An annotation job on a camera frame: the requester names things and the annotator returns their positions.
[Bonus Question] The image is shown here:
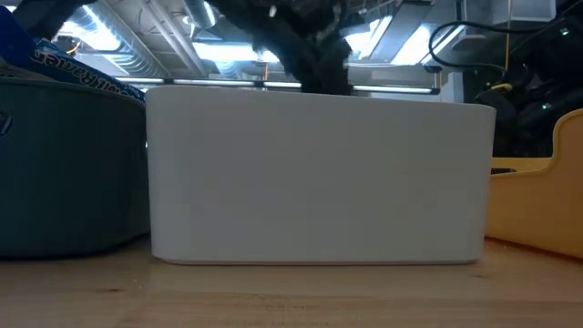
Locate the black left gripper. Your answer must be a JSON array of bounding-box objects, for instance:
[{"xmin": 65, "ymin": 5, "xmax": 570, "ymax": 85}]
[{"xmin": 209, "ymin": 0, "xmax": 354, "ymax": 97}]

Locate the orange plastic bin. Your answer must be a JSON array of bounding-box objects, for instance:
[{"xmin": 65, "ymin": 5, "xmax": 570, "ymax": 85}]
[{"xmin": 484, "ymin": 108, "xmax": 583, "ymax": 260}]

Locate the blue Maruchan noodle pack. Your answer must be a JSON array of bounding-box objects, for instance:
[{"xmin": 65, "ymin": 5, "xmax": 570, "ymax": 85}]
[{"xmin": 0, "ymin": 5, "xmax": 147, "ymax": 104}]

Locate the teal plastic bin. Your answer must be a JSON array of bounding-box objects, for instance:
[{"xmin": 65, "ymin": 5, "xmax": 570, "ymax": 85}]
[{"xmin": 0, "ymin": 76, "xmax": 151, "ymax": 261}]

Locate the white plastic bin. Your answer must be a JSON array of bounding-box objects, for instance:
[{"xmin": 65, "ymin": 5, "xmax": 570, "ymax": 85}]
[{"xmin": 145, "ymin": 84, "xmax": 497, "ymax": 266}]

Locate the long light strip bar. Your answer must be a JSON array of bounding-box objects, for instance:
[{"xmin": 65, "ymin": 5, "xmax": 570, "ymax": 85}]
[{"xmin": 113, "ymin": 76, "xmax": 441, "ymax": 96}]

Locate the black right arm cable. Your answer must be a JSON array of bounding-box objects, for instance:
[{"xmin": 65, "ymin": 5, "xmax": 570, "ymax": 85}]
[{"xmin": 426, "ymin": 19, "xmax": 509, "ymax": 74}]

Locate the round silver ventilation duct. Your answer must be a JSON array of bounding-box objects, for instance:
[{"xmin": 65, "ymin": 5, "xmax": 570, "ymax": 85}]
[{"xmin": 181, "ymin": 0, "xmax": 218, "ymax": 29}]

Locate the large ribbed ventilation duct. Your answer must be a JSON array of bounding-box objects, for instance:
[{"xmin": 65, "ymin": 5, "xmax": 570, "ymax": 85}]
[{"xmin": 67, "ymin": 4, "xmax": 172, "ymax": 79}]

